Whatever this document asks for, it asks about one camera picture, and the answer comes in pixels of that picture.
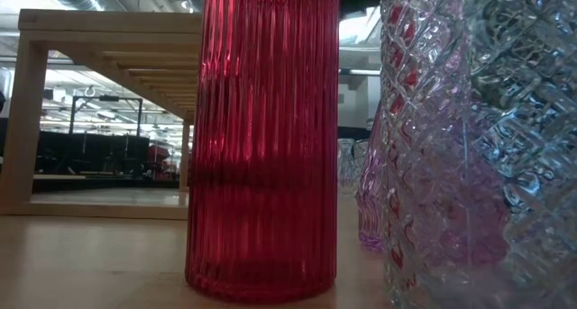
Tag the small clear glass vase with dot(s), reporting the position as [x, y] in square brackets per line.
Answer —
[346, 165]
[361, 153]

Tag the tall red ribbed vase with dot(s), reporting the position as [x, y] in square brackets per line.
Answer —
[261, 142]

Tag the pink ribbed conical vase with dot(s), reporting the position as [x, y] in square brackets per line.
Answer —
[372, 196]

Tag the clear square diamond-cut vase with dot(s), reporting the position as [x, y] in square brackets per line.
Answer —
[532, 120]

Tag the wooden slatted shelf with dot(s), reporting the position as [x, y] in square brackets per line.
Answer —
[112, 25]

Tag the fluorescent light tube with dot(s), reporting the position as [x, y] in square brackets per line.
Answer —
[365, 72]

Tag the red storage bins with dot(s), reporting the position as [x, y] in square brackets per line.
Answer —
[160, 158]

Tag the black workbench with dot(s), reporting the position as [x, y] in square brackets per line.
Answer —
[90, 151]

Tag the silver rectangular air duct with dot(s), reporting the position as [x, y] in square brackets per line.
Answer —
[360, 29]

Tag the black gantry frame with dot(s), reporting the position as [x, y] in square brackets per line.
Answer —
[106, 98]

